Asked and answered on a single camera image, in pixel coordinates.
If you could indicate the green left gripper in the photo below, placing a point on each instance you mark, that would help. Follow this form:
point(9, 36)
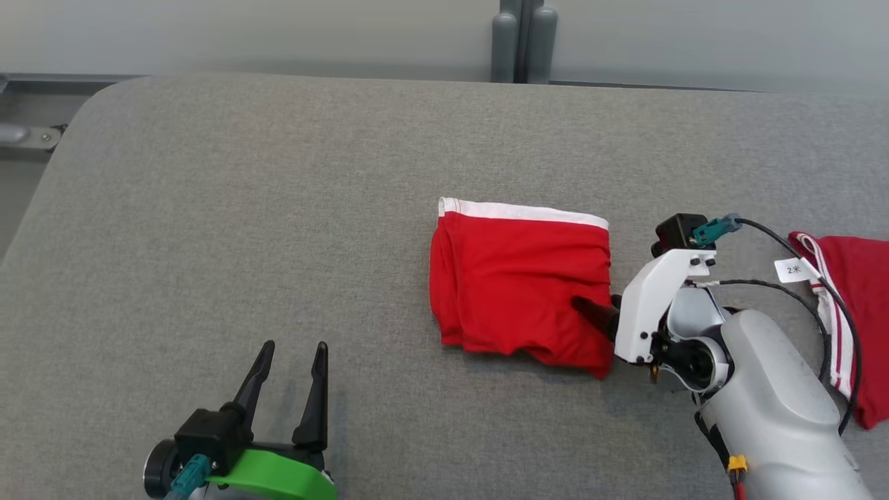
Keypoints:
point(278, 476)

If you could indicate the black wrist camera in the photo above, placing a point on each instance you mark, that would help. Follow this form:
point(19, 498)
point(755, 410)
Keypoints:
point(208, 434)
point(677, 232)

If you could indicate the grey partition base rail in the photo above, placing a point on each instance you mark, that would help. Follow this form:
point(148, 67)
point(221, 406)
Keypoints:
point(42, 82)

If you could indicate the red basketball jersey black print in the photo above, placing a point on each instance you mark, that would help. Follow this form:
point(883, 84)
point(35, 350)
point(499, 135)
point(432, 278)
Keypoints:
point(868, 278)

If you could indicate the red shorts white waistband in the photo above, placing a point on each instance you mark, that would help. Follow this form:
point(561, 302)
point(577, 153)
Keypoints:
point(514, 278)

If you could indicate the grey metal post round feet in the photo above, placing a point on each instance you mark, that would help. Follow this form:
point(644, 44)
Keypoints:
point(524, 42)

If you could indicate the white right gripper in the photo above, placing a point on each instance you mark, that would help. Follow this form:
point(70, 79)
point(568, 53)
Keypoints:
point(646, 305)

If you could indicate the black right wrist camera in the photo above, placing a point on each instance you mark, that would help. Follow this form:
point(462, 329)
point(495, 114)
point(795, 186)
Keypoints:
point(677, 232)

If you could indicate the grey metal bracket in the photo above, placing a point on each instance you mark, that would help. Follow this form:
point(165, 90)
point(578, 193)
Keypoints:
point(28, 135)

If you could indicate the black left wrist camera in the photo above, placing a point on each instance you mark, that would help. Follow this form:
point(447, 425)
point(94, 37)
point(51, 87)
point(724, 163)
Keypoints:
point(208, 434)

